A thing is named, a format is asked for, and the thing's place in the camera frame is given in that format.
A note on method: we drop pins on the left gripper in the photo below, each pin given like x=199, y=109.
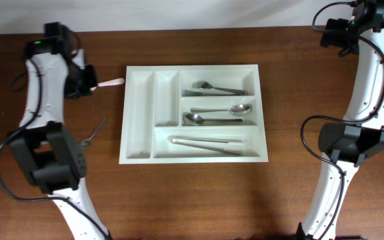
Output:
x=90, y=72

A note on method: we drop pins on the white plastic knife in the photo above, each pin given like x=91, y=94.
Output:
x=113, y=82

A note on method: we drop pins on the small metal spoon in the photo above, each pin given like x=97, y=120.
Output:
x=87, y=142

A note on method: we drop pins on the metal fork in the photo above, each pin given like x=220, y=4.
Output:
x=187, y=93
x=207, y=85

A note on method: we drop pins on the metal tablespoon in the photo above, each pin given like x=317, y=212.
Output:
x=197, y=120
x=236, y=110

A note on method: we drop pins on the long metal tongs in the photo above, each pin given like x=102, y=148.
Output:
x=217, y=145

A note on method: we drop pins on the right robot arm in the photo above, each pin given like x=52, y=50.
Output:
x=345, y=144

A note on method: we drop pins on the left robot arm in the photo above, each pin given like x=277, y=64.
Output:
x=47, y=153

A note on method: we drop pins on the white cutlery tray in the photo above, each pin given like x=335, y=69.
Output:
x=154, y=108

